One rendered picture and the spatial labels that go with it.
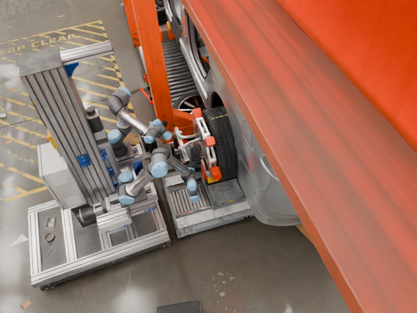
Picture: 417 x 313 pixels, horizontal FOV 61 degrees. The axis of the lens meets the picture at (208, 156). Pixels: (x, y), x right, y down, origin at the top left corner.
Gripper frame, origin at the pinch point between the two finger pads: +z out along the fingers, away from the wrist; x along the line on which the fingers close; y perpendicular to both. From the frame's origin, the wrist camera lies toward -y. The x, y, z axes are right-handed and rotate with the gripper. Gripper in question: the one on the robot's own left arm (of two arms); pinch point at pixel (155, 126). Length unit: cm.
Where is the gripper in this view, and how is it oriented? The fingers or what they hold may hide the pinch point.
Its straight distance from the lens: 332.1
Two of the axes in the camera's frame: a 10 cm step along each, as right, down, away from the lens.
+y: -6.3, 7.7, -1.1
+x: 6.2, 5.9, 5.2
